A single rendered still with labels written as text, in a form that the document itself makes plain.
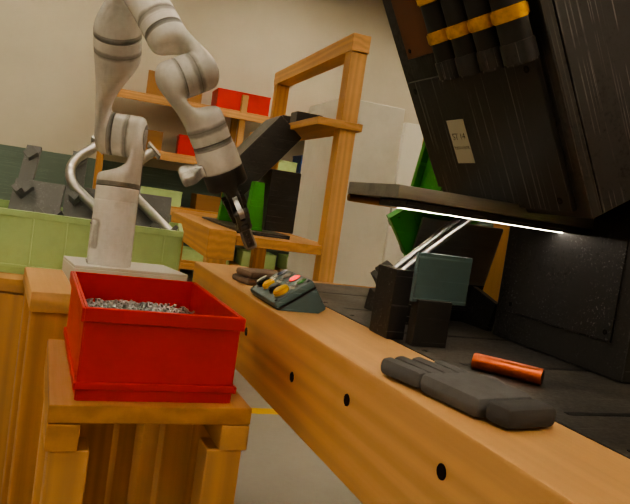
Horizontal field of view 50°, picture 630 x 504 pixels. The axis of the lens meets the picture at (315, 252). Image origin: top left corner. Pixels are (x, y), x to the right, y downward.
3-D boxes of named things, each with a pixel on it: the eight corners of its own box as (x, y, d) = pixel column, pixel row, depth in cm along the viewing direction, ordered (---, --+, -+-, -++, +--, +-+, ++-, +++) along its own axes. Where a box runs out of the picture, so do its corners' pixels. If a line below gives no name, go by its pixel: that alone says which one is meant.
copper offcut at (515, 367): (542, 384, 87) (545, 367, 87) (539, 387, 85) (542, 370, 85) (474, 367, 91) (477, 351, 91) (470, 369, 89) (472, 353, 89)
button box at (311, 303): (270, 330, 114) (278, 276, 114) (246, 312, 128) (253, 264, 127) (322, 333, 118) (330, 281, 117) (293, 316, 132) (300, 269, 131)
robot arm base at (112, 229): (87, 264, 141) (96, 183, 141) (85, 261, 150) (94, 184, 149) (132, 268, 144) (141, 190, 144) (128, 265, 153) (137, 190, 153)
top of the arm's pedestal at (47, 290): (28, 311, 126) (31, 291, 126) (22, 283, 155) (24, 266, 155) (194, 321, 140) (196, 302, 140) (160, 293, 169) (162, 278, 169)
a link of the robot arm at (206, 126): (188, 154, 113) (235, 136, 116) (154, 65, 108) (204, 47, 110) (179, 150, 120) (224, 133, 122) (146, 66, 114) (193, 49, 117)
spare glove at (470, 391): (573, 428, 68) (577, 405, 68) (500, 435, 62) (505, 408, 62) (440, 372, 85) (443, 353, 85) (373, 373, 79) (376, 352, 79)
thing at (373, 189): (396, 206, 89) (399, 184, 89) (345, 200, 104) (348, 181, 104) (614, 240, 104) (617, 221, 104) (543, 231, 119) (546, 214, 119)
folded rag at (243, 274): (247, 285, 140) (249, 271, 140) (230, 279, 147) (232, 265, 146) (288, 288, 145) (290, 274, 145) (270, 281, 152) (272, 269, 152)
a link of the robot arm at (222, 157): (180, 179, 123) (167, 147, 121) (237, 157, 125) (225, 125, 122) (185, 189, 115) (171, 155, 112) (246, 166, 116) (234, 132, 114)
